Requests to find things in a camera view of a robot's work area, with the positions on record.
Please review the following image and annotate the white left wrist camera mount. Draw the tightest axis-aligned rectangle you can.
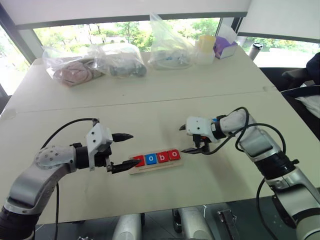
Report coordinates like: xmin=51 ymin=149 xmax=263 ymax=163
xmin=85 ymin=121 xmax=114 ymax=171

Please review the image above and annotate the plastic bag with pink cloth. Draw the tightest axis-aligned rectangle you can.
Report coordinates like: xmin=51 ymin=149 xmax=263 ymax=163
xmin=41 ymin=45 xmax=106 ymax=88

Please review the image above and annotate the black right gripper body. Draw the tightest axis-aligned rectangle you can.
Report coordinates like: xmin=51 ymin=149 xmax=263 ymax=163
xmin=192 ymin=134 xmax=212 ymax=154

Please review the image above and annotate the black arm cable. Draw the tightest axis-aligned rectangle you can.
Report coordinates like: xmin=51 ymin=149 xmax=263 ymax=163
xmin=39 ymin=117 xmax=100 ymax=225
xmin=203 ymin=106 xmax=287 ymax=240

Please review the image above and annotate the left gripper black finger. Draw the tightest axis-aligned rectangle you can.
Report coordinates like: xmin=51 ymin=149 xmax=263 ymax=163
xmin=109 ymin=159 xmax=140 ymax=175
xmin=111 ymin=132 xmax=134 ymax=144

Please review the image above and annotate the black office chair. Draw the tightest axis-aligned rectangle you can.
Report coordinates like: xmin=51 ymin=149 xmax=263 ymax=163
xmin=279 ymin=67 xmax=320 ymax=126

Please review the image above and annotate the dark garment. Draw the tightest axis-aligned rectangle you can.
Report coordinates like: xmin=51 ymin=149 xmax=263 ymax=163
xmin=305 ymin=51 xmax=320 ymax=87

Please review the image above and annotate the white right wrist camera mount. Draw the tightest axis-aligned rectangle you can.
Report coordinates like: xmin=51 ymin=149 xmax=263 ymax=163
xmin=185 ymin=115 xmax=221 ymax=145

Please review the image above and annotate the plastic bag with grey items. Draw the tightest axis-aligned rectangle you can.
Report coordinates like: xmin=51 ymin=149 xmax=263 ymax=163
xmin=87 ymin=43 xmax=148 ymax=79

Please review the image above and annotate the silver rounded robot part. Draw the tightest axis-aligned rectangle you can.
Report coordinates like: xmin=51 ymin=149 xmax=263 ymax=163
xmin=174 ymin=206 xmax=214 ymax=240
xmin=111 ymin=213 xmax=143 ymax=240

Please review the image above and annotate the red letter tile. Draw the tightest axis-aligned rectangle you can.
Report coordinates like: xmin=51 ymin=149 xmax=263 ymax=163
xmin=156 ymin=151 xmax=169 ymax=164
xmin=133 ymin=154 xmax=145 ymax=168
xmin=168 ymin=149 xmax=181 ymax=162

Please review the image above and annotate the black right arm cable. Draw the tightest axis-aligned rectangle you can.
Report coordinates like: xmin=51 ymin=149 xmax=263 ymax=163
xmin=203 ymin=106 xmax=287 ymax=240

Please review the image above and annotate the yellow lidded plastic container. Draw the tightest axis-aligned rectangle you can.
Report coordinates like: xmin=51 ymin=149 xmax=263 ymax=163
xmin=194 ymin=34 xmax=217 ymax=65

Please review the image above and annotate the blue letter tile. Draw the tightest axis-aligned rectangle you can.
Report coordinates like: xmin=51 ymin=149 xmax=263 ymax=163
xmin=145 ymin=153 xmax=158 ymax=166

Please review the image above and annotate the tumbler with black lid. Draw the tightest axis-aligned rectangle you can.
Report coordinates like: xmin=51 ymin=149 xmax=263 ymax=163
xmin=248 ymin=41 xmax=264 ymax=61

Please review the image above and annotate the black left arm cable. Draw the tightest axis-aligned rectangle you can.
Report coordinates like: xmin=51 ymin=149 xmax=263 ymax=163
xmin=39 ymin=117 xmax=100 ymax=225

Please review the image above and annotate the wooden letter tray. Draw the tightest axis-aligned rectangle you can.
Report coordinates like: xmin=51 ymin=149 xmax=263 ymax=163
xmin=128 ymin=149 xmax=185 ymax=176

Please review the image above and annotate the tall clear plastic bag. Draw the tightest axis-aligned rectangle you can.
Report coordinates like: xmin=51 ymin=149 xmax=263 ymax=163
xmin=148 ymin=12 xmax=195 ymax=71

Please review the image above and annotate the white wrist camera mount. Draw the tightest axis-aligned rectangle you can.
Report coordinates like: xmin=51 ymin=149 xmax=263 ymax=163
xmin=85 ymin=121 xmax=114 ymax=171
xmin=185 ymin=115 xmax=221 ymax=145

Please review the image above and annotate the black metal bracket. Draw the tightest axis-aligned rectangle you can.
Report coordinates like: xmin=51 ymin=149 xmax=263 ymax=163
xmin=216 ymin=209 xmax=239 ymax=240

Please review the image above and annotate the purple tissue box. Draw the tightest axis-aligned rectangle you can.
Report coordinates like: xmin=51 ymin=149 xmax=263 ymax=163
xmin=214 ymin=23 xmax=239 ymax=60

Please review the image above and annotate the white cushion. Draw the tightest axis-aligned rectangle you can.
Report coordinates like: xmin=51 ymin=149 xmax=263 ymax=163
xmin=295 ymin=95 xmax=320 ymax=119

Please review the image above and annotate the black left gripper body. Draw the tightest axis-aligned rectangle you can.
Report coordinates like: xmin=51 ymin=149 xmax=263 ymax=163
xmin=94 ymin=143 xmax=115 ymax=173

